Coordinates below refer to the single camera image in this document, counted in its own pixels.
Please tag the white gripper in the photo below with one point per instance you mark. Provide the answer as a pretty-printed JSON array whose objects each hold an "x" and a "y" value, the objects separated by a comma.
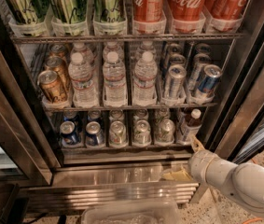
[{"x": 199, "y": 168}]

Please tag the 7up can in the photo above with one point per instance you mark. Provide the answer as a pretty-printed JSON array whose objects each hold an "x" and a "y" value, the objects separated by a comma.
[
  {"x": 165, "y": 132},
  {"x": 117, "y": 134},
  {"x": 142, "y": 133}
]

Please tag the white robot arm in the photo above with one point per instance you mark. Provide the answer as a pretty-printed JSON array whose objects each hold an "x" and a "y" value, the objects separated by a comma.
[{"x": 241, "y": 183}]

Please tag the open glass fridge door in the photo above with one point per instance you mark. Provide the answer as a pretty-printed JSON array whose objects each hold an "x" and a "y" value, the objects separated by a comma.
[{"x": 241, "y": 134}]

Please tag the front left Red Bull can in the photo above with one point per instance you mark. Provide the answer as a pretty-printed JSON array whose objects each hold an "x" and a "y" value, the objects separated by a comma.
[{"x": 174, "y": 81}]

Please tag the red bull can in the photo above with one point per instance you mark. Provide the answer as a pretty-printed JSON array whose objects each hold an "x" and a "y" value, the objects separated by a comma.
[
  {"x": 174, "y": 81},
  {"x": 209, "y": 79}
]

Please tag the front right Red Bull can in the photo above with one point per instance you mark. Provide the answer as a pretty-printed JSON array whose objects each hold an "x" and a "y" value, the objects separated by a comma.
[{"x": 209, "y": 79}]

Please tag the front right Pepsi can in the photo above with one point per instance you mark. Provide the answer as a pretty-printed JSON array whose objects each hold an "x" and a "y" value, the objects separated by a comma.
[{"x": 94, "y": 135}]

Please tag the pepsi can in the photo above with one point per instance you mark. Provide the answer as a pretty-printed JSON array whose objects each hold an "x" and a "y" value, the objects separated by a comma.
[
  {"x": 69, "y": 133},
  {"x": 94, "y": 135}
]

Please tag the fridge bottom vent grille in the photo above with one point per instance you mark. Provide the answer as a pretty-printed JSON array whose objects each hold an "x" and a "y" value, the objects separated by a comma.
[{"x": 80, "y": 198}]

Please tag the front left Pepsi can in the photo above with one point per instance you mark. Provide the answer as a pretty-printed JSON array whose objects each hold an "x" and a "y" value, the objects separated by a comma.
[{"x": 69, "y": 133}]

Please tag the middle Coca-Cola can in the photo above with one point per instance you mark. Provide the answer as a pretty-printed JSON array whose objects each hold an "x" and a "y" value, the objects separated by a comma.
[{"x": 186, "y": 10}]

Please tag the front gold soda can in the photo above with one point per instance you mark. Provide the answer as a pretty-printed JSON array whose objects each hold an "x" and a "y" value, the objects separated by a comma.
[{"x": 52, "y": 86}]

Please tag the gold soda can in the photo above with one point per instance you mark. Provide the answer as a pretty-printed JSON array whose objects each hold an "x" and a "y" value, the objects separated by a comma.
[
  {"x": 59, "y": 65},
  {"x": 52, "y": 86}
]

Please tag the middle gold soda can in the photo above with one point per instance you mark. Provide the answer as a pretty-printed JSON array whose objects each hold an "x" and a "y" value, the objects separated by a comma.
[{"x": 59, "y": 65}]

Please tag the left Coca-Cola can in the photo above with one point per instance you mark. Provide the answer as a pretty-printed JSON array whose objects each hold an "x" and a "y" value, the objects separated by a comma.
[{"x": 147, "y": 10}]

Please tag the right green LaCroix can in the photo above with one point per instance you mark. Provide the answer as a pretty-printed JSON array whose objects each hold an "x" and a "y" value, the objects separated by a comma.
[{"x": 109, "y": 11}]

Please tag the green lacroix can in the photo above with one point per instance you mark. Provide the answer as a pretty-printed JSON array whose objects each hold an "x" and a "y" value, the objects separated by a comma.
[
  {"x": 28, "y": 11},
  {"x": 109, "y": 11},
  {"x": 69, "y": 11}
]

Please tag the middle green LaCroix can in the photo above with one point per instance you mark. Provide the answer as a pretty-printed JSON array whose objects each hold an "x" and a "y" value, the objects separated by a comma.
[{"x": 69, "y": 11}]

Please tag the left green LaCroix can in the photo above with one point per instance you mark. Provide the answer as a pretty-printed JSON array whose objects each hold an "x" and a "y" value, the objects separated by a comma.
[{"x": 28, "y": 11}]

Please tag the brown iced tea bottle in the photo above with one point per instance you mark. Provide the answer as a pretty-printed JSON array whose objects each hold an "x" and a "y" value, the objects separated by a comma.
[{"x": 190, "y": 125}]

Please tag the clear plastic bin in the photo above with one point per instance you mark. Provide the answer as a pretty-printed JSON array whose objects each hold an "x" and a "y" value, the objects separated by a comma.
[{"x": 150, "y": 211}]

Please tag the front right water bottle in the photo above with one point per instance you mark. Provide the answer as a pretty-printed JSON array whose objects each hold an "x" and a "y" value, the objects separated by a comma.
[{"x": 144, "y": 79}]

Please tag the water bottle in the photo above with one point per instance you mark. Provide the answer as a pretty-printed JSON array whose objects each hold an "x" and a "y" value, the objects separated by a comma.
[
  {"x": 115, "y": 85},
  {"x": 144, "y": 79},
  {"x": 81, "y": 76}
]

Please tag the front middle water bottle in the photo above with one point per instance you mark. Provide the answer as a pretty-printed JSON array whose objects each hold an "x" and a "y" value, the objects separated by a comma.
[{"x": 115, "y": 85}]

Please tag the front left water bottle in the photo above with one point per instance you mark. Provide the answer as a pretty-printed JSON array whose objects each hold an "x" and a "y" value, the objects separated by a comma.
[{"x": 81, "y": 76}]

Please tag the middle wire shelf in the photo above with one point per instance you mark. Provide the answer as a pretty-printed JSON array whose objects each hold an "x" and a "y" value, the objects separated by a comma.
[{"x": 126, "y": 107}]

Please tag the wire shelf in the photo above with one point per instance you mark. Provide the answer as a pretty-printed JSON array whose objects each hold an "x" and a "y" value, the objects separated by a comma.
[
  {"x": 126, "y": 107},
  {"x": 124, "y": 38}
]

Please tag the upper wire shelf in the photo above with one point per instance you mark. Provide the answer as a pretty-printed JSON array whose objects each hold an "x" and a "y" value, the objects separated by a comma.
[{"x": 124, "y": 38}]

